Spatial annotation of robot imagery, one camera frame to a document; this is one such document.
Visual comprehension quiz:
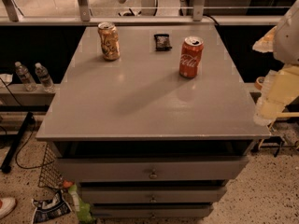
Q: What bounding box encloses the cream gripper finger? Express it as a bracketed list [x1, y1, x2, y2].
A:
[253, 64, 299, 126]
[252, 27, 277, 53]

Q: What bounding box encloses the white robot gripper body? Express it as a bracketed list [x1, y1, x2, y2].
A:
[273, 0, 299, 65]

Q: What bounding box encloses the red coke can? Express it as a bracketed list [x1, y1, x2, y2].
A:
[179, 36, 204, 78]

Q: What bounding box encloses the orange patterned drink can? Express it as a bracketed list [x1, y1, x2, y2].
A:
[98, 21, 121, 61]

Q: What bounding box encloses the roll of tan tape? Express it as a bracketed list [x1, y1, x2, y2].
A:
[254, 77, 264, 90]

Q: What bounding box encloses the black snack packet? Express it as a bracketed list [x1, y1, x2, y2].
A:
[154, 34, 172, 51]

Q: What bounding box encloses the top grey drawer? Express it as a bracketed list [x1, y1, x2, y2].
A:
[57, 157, 249, 182]

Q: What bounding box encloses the grey drawer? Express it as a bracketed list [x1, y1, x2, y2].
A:
[57, 157, 249, 182]
[79, 186, 226, 204]
[92, 204, 213, 218]

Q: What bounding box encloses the grey drawer cabinet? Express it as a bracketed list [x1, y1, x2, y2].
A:
[37, 24, 268, 208]

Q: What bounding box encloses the middle grey drawer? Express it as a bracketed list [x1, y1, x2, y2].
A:
[79, 186, 226, 204]

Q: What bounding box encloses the bottom grey drawer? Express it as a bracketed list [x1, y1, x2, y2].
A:
[92, 204, 213, 218]

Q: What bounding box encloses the right clear water bottle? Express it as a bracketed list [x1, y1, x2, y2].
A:
[35, 63, 55, 93]

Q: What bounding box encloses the clear water bottle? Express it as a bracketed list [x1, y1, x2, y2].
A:
[15, 62, 36, 91]
[35, 63, 55, 93]

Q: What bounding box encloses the green plastic bottle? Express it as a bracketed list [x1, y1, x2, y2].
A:
[68, 184, 95, 224]

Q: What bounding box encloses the left clear water bottle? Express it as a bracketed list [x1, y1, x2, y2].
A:
[15, 62, 36, 91]

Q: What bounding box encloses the crumpled dark chip bag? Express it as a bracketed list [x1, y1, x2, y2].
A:
[32, 190, 71, 224]

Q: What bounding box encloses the grey metal railing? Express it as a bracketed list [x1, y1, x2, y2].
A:
[1, 0, 296, 23]

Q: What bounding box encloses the grey side shelf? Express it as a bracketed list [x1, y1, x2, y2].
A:
[0, 84, 55, 106]

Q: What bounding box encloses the black metal bar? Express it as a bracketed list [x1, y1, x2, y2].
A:
[0, 112, 35, 174]

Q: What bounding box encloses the white red shoe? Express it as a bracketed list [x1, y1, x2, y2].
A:
[0, 197, 17, 219]

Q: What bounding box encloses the yellow metal frame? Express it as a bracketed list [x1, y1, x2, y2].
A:
[255, 112, 299, 150]

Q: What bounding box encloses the wire mesh basket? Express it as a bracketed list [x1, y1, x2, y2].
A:
[38, 145, 64, 189]

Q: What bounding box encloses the black cable on floor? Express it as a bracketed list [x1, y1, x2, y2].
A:
[0, 77, 56, 170]

